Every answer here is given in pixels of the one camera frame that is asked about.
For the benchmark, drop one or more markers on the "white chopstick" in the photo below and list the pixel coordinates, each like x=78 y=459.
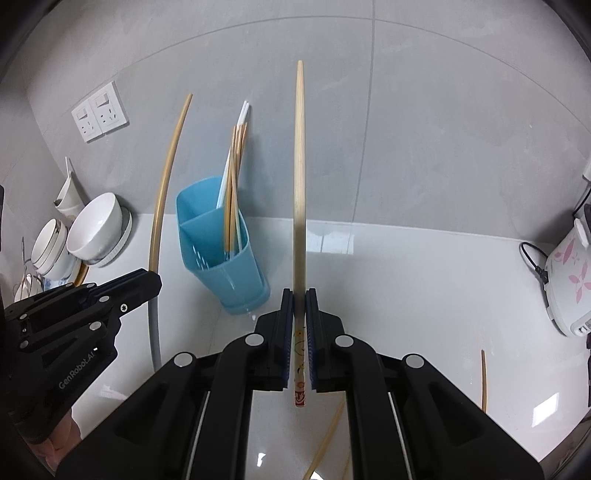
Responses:
x=244 y=115
x=228 y=161

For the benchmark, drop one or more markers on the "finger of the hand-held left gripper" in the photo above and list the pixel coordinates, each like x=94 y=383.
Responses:
x=138 y=293
x=69 y=297

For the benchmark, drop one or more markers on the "clear glass pot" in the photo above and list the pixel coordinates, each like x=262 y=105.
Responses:
x=30 y=277

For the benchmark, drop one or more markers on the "blue plastic utensil holder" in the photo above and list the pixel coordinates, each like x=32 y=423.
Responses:
x=231 y=281

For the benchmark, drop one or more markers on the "white plate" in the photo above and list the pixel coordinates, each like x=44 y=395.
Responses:
x=122 y=235

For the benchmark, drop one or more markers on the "plain wooden chopstick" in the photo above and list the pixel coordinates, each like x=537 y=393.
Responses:
x=230 y=203
x=234 y=184
x=240 y=230
x=238 y=157

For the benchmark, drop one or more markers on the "red patterned wooden chopstick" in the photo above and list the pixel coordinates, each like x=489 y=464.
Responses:
x=299 y=184

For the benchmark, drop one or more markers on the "white ceramic bowl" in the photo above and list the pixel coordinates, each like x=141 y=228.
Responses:
x=94 y=226

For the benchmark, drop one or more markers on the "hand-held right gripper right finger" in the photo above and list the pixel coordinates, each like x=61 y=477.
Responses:
x=308 y=341

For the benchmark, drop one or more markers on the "gold rimmed white bowl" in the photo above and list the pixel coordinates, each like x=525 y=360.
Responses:
x=48 y=244

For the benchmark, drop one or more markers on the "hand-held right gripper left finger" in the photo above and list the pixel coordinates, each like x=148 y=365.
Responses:
x=288 y=341

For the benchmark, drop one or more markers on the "white flowered rice cooker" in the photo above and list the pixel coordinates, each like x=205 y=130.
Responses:
x=572 y=277

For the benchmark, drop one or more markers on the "person's left hand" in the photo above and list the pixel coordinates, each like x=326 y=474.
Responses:
x=62 y=438

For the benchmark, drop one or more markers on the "round wooden board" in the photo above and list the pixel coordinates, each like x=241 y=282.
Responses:
x=81 y=274

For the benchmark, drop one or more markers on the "grey ended wooden chopstick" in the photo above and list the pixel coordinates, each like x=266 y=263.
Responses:
x=164 y=184

